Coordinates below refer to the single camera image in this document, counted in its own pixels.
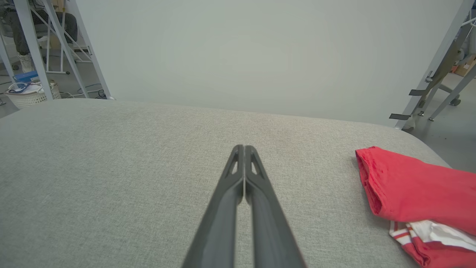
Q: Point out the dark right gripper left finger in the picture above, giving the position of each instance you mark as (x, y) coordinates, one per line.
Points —
(219, 223)

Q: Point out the grey stand leg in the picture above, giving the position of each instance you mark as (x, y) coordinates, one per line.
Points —
(444, 69)

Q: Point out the person in dark clothes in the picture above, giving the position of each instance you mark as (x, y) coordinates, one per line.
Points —
(16, 33)

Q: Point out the red and white jersey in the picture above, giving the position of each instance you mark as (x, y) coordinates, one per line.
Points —
(416, 190)

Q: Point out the white backdrop frame post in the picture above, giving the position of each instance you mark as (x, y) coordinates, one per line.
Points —
(445, 44)
(95, 63)

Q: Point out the white laundry basket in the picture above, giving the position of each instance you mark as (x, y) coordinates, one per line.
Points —
(29, 98)

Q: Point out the wide white metal post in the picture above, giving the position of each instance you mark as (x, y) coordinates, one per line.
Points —
(31, 44)

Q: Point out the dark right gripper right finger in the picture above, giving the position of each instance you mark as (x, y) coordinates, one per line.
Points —
(269, 223)

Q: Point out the brown cardboard box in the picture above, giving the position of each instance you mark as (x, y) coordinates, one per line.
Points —
(465, 67)

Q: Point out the flat blue box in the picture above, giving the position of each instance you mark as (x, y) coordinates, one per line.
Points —
(26, 76)

